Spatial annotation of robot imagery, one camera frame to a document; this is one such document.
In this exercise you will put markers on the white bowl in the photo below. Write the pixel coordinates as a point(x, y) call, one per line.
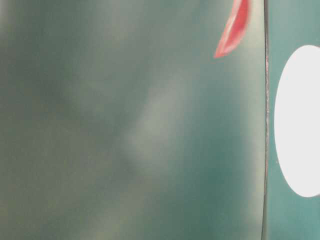
point(297, 121)

